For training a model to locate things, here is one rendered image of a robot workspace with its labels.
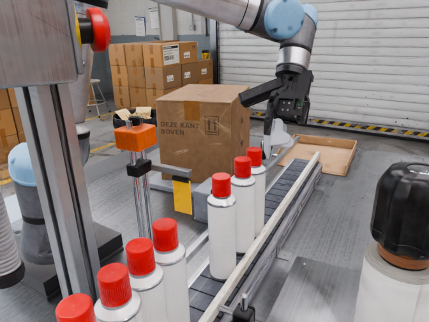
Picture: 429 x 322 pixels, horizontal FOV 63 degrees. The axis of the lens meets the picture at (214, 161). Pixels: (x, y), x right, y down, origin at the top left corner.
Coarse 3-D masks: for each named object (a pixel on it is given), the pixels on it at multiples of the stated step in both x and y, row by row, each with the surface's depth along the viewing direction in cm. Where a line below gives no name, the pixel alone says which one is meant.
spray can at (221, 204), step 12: (216, 180) 59; (228, 180) 59; (216, 192) 59; (228, 192) 60; (216, 204) 59; (228, 204) 59; (216, 216) 60; (228, 216) 60; (216, 228) 61; (228, 228) 61; (216, 240) 62; (228, 240) 62; (216, 252) 63; (228, 252) 63; (216, 264) 64; (228, 264) 64; (216, 276) 65; (228, 276) 65
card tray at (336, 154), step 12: (300, 144) 151; (312, 144) 151; (324, 144) 149; (336, 144) 147; (348, 144) 145; (288, 156) 138; (300, 156) 138; (312, 156) 138; (324, 156) 137; (336, 156) 137; (348, 156) 137; (324, 168) 126; (336, 168) 126; (348, 168) 125
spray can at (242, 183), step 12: (240, 168) 66; (240, 180) 67; (252, 180) 68; (240, 192) 67; (252, 192) 68; (240, 204) 68; (252, 204) 69; (240, 216) 69; (252, 216) 70; (240, 228) 70; (252, 228) 71; (240, 240) 71; (252, 240) 72; (240, 252) 72
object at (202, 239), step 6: (294, 138) 118; (294, 144) 115; (288, 150) 109; (282, 156) 104; (276, 162) 99; (270, 168) 94; (204, 234) 65; (198, 240) 63; (204, 240) 64; (192, 246) 62; (198, 246) 62; (186, 252) 60; (192, 252) 60; (186, 258) 59
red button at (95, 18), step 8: (88, 8) 30; (96, 8) 30; (88, 16) 31; (96, 16) 30; (104, 16) 30; (80, 24) 30; (88, 24) 30; (96, 24) 29; (104, 24) 30; (80, 32) 30; (88, 32) 30; (96, 32) 30; (104, 32) 30; (88, 40) 30; (96, 40) 30; (104, 40) 30; (96, 48) 31; (104, 48) 31
